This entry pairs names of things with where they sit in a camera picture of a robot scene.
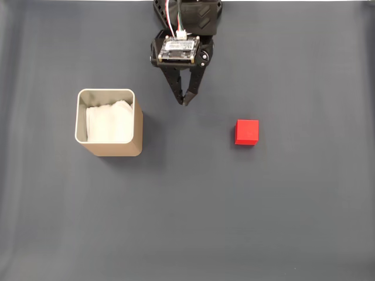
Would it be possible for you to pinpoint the red cube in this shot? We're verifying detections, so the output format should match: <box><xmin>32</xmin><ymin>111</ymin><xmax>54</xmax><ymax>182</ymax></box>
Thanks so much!
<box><xmin>234</xmin><ymin>119</ymin><xmax>260</xmax><ymax>146</ymax></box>

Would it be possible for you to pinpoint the beige square box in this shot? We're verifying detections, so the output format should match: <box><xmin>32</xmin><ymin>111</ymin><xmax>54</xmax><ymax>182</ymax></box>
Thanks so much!
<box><xmin>74</xmin><ymin>88</ymin><xmax>144</xmax><ymax>157</ymax></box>

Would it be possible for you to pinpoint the white tissue paper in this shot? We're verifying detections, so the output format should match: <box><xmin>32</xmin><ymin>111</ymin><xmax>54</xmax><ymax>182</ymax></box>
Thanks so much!
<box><xmin>86</xmin><ymin>100</ymin><xmax>134</xmax><ymax>143</ymax></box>

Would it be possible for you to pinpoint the camera circuit board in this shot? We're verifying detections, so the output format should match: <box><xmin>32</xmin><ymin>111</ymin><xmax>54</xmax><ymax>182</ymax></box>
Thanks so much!
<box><xmin>158</xmin><ymin>35</ymin><xmax>202</xmax><ymax>64</ymax></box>

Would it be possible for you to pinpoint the black camera cable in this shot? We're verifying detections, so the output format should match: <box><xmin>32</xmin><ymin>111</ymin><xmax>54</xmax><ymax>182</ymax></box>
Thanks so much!
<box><xmin>175</xmin><ymin>0</ymin><xmax>188</xmax><ymax>40</ymax></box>

